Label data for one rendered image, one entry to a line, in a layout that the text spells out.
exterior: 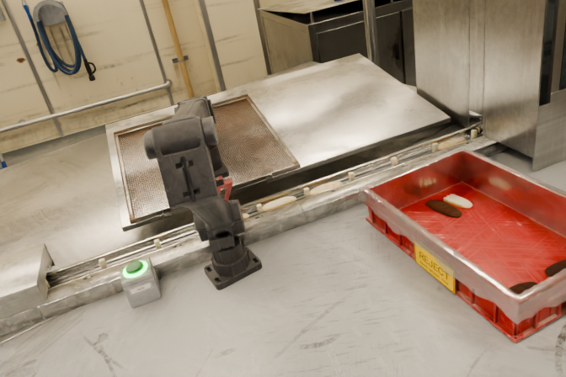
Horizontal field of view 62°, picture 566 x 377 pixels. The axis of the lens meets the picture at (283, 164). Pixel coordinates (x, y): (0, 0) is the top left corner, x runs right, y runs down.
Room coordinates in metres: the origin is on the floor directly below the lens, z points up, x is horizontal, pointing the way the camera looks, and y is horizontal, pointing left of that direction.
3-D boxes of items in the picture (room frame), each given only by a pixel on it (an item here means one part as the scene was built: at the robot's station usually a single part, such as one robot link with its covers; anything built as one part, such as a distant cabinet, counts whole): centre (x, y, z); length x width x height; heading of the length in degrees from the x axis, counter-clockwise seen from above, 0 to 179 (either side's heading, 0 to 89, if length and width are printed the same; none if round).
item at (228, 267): (0.89, 0.16, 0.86); 0.12 x 0.09 x 0.08; 116
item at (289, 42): (3.63, -1.10, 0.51); 1.93 x 1.05 x 1.02; 105
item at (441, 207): (0.96, -0.37, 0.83); 0.10 x 0.04 x 0.01; 31
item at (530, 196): (0.81, -0.40, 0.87); 0.49 x 0.34 x 0.10; 19
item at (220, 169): (1.06, 0.18, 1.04); 0.10 x 0.07 x 0.07; 15
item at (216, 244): (0.92, 0.17, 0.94); 0.09 x 0.05 x 0.10; 4
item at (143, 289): (0.87, 0.38, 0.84); 0.08 x 0.08 x 0.11; 15
